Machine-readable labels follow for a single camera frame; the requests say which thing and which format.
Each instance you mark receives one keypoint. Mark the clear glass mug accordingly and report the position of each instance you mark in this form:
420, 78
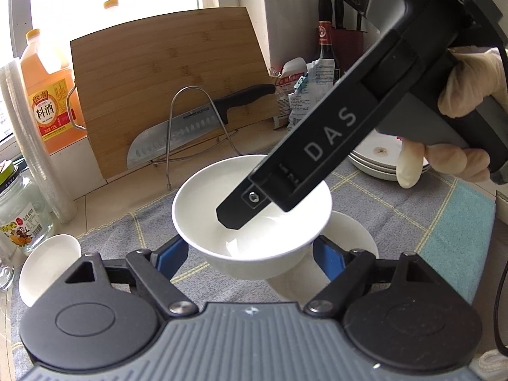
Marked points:
6, 274

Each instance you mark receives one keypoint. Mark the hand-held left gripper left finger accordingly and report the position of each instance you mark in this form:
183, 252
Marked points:
174, 258

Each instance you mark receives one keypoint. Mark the white floral bowl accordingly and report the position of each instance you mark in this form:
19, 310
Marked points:
47, 262
198, 214
357, 238

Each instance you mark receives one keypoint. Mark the dark wooden knife block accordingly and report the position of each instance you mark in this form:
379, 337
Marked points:
349, 47

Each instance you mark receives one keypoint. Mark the glass jar with fruit label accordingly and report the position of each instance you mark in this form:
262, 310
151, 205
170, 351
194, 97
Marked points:
24, 214

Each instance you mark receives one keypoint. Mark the white plate with brown stain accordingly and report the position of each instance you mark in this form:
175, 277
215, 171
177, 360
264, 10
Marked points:
371, 154

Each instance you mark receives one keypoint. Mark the dark soy sauce bottle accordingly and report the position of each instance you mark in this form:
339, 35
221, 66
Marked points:
326, 35

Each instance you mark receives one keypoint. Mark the person's right hand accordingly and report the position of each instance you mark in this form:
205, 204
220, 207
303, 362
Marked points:
472, 75

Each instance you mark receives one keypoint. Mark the bamboo cutting board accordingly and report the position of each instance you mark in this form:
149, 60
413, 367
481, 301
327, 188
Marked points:
158, 55

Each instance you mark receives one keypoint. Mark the white fruit print plate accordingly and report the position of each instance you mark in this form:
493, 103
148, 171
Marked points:
377, 172
383, 177

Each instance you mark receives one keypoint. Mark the orange and white bag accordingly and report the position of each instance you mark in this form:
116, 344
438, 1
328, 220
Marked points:
283, 95

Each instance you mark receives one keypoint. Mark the white plastic box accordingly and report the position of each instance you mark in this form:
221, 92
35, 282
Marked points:
503, 206

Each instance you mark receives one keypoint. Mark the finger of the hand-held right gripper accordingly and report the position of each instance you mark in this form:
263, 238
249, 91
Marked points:
238, 210

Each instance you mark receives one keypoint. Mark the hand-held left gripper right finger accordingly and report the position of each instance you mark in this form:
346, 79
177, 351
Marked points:
327, 256

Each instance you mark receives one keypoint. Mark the white printed plastic bag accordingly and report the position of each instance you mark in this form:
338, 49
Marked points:
321, 71

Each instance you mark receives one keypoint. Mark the orange cooking wine jug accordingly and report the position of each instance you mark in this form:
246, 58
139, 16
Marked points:
47, 87

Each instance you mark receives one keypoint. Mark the grey teal checked cloth mat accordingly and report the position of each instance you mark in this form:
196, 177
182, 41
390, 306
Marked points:
448, 214

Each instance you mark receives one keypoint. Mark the teal bag clip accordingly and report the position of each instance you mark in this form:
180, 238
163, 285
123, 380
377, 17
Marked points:
301, 83

